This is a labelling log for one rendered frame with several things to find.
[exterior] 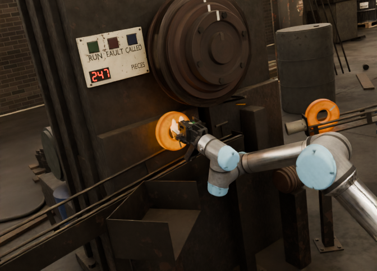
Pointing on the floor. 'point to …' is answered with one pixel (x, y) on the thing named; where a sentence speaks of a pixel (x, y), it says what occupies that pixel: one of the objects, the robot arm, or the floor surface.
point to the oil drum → (306, 65)
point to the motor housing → (293, 216)
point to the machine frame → (142, 116)
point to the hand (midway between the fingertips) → (173, 126)
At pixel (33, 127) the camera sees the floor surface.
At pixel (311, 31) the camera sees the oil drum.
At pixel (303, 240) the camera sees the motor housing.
